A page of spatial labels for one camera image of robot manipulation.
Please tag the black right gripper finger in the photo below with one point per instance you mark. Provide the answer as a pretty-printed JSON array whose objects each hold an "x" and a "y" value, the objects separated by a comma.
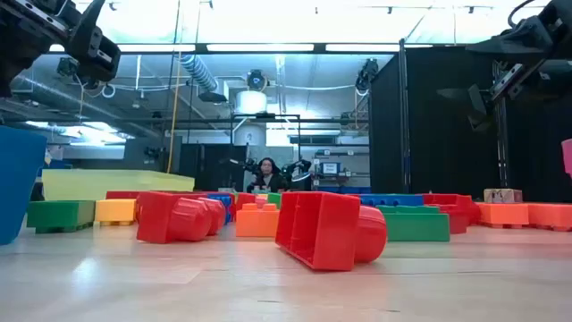
[
  {"x": 476, "y": 105},
  {"x": 500, "y": 47}
]

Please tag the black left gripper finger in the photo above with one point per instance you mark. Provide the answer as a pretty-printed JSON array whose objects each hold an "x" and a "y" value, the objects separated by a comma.
[{"x": 94, "y": 49}]

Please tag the red chunky toy block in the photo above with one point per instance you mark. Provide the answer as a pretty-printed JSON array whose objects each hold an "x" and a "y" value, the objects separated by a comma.
[
  {"x": 165, "y": 219},
  {"x": 123, "y": 195},
  {"x": 319, "y": 228},
  {"x": 245, "y": 200}
]

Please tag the green printed toy brick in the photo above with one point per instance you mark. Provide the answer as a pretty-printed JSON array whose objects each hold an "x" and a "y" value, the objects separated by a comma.
[{"x": 60, "y": 216}]

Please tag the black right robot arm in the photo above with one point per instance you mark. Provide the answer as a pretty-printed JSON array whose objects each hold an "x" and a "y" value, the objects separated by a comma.
[{"x": 558, "y": 18}]

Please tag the background black robot arm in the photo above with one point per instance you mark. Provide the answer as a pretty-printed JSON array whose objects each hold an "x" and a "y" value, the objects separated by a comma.
[
  {"x": 243, "y": 166},
  {"x": 298, "y": 169}
]

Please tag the pink plastic bin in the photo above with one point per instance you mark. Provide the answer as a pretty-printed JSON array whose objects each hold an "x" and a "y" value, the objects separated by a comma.
[{"x": 568, "y": 156}]

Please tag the yellow translucent plastic bin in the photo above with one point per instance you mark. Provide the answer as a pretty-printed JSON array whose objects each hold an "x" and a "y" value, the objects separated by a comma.
[{"x": 116, "y": 183}]

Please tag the blue plastic bin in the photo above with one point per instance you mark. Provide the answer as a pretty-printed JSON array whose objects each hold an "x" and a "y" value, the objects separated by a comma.
[{"x": 15, "y": 183}]

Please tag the small monitor screen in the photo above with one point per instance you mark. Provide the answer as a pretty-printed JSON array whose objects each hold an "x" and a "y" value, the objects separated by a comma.
[{"x": 330, "y": 168}]

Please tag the white cylindrical tank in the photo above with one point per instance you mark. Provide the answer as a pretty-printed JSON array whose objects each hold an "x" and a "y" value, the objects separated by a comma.
[{"x": 250, "y": 102}]

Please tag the person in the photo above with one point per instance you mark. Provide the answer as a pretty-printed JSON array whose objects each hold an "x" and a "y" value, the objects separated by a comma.
[{"x": 267, "y": 176}]

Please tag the wooden block pink side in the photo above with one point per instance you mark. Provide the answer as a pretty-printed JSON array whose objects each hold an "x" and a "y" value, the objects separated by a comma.
[{"x": 260, "y": 203}]

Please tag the black ceiling camera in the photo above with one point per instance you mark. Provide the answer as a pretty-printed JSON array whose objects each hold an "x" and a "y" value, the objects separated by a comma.
[
  {"x": 367, "y": 71},
  {"x": 256, "y": 80},
  {"x": 68, "y": 67}
]

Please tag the large metal duct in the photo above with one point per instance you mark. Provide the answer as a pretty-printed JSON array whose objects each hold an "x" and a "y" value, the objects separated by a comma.
[{"x": 49, "y": 100}]

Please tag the ribbed flexible duct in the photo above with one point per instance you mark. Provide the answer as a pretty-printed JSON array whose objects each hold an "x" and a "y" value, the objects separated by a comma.
[{"x": 199, "y": 71}]

